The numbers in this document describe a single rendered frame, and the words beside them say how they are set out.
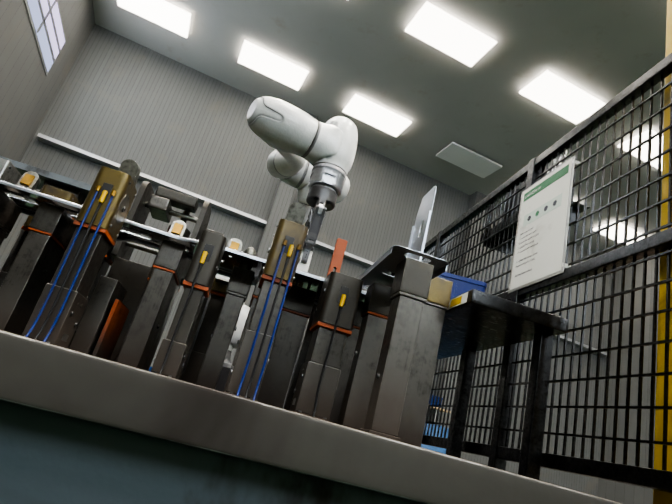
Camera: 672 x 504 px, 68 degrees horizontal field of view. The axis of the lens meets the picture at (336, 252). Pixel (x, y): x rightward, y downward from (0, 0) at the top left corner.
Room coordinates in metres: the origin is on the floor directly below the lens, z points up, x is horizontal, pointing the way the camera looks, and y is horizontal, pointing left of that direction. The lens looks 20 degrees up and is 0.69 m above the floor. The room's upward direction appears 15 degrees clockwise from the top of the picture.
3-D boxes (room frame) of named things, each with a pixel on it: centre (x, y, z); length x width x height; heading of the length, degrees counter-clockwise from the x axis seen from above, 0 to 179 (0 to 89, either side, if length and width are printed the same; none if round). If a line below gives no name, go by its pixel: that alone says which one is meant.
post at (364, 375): (0.96, -0.11, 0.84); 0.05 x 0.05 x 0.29; 8
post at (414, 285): (0.78, -0.14, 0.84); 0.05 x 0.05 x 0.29; 8
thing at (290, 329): (1.14, 0.06, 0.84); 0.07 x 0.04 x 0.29; 98
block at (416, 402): (1.05, -0.22, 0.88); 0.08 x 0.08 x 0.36; 8
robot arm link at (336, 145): (1.13, 0.08, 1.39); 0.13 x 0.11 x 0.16; 113
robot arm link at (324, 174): (1.14, 0.07, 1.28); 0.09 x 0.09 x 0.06
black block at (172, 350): (0.93, 0.24, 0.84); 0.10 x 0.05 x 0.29; 8
